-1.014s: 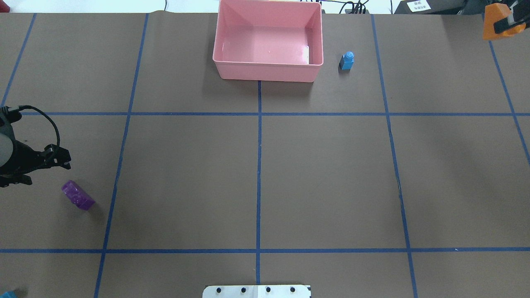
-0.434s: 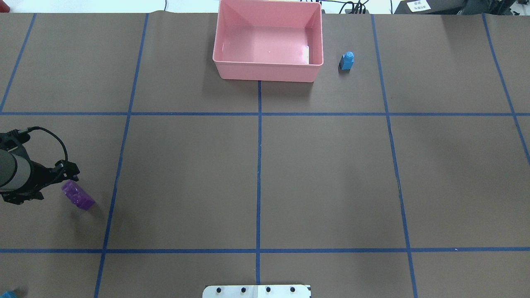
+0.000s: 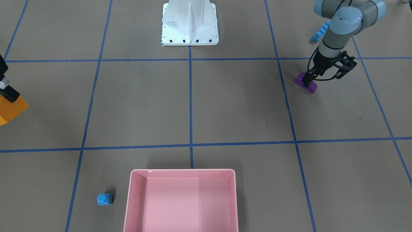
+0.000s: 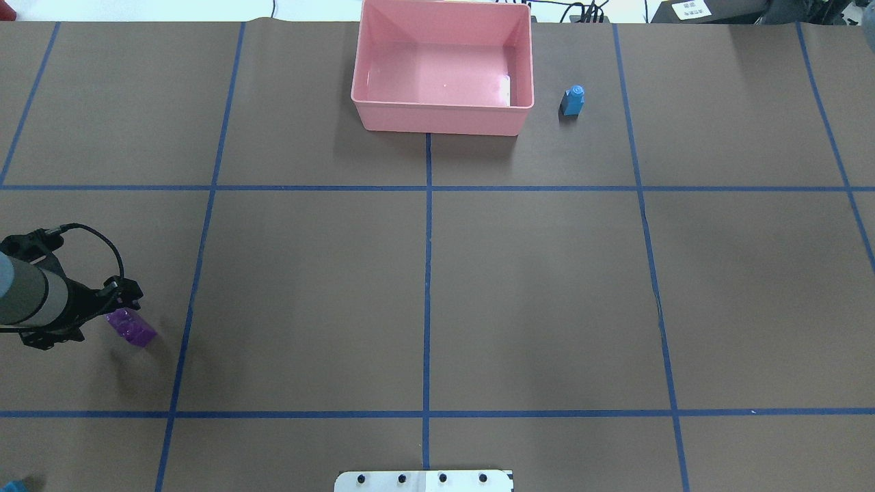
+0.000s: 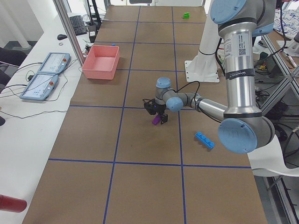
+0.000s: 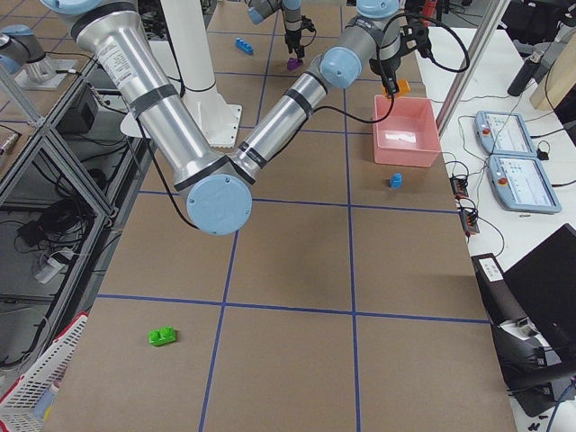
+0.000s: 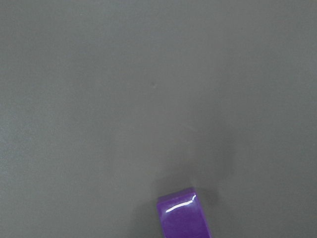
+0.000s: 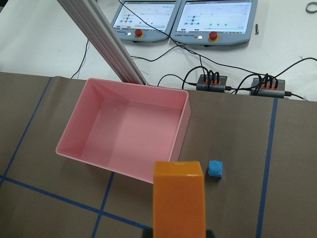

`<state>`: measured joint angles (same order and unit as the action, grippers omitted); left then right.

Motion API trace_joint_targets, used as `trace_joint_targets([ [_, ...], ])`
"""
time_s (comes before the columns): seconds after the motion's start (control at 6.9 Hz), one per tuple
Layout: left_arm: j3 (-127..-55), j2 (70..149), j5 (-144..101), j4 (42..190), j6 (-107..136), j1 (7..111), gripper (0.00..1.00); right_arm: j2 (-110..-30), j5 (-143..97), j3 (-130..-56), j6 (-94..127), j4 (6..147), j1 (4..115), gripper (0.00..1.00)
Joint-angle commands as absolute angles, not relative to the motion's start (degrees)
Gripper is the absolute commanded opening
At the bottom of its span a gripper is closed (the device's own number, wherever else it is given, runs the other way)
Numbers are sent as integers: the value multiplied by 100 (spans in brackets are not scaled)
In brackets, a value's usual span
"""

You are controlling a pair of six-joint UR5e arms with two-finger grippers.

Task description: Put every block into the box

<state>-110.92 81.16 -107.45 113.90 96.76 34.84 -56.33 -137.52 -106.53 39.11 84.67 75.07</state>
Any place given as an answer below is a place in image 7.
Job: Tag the purple wedge block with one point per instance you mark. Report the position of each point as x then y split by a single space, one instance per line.
181 215

